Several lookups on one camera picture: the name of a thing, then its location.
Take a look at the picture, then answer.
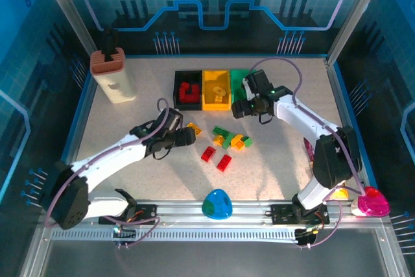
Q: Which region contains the green lego plate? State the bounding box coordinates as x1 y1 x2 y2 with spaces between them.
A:
212 126 235 138

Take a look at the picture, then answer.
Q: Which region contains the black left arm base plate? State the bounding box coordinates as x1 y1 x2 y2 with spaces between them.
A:
99 203 158 226

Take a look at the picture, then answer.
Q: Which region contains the aluminium mounting rail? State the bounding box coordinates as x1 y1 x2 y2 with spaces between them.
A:
51 199 385 228

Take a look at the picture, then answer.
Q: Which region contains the yellow plastic bin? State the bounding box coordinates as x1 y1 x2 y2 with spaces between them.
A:
201 69 233 112

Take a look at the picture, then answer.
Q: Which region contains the blue translucent triangular lid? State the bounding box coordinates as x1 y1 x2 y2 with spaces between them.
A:
201 188 233 221

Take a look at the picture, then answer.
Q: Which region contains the white slotted cable duct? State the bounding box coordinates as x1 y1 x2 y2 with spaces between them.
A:
51 227 314 243

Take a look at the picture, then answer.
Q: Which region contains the aluminium frame post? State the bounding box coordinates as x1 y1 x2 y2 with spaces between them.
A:
34 0 100 56
326 0 390 66

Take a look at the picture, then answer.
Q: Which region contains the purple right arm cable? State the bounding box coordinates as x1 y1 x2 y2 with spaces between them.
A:
246 56 366 249

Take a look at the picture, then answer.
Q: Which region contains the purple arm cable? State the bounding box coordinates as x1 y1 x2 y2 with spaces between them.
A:
246 56 366 249
43 97 171 249

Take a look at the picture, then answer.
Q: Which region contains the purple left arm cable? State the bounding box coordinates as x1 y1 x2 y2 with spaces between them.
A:
43 97 171 249

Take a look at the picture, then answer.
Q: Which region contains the green plastic bin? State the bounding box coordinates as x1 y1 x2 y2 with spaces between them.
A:
229 68 251 109

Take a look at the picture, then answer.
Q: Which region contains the black tool handle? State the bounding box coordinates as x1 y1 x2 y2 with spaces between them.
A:
102 26 119 62

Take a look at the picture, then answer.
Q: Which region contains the white holder with terracotta top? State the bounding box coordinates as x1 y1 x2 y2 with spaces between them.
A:
89 47 136 105

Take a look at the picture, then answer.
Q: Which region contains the black plastic bin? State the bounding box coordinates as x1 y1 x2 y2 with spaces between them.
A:
173 69 204 112

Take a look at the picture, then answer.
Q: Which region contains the yellow translucent triangular lid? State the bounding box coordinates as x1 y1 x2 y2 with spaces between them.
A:
332 187 351 200

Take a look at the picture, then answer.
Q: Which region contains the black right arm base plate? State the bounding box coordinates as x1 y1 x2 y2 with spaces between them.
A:
270 203 330 226

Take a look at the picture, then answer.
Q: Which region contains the pink translucent triangular lid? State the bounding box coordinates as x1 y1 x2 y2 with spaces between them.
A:
357 186 391 218

